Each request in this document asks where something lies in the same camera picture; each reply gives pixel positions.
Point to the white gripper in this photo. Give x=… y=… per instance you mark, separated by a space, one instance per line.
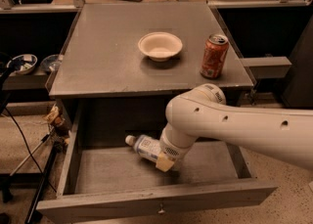
x=171 y=150

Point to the clear plastic bottle blue label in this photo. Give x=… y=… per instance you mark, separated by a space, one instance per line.
x=148 y=148

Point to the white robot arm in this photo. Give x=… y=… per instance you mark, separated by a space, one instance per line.
x=202 y=112

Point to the small metal drawer knob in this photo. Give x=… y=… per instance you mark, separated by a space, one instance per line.
x=161 y=210

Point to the open grey top drawer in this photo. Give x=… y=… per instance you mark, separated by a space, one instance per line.
x=102 y=178

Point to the grey cabinet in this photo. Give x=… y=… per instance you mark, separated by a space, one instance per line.
x=109 y=88

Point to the crumpled snack bag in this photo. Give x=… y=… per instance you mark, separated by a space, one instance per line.
x=56 y=119

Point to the orange soda can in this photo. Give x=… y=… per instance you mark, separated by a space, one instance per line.
x=215 y=51

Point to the grey side shelf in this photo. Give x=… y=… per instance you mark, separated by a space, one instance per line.
x=267 y=67

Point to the dark glass bowl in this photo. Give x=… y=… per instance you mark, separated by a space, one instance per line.
x=51 y=63

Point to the bowl with small items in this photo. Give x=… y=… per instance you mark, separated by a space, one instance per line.
x=23 y=64

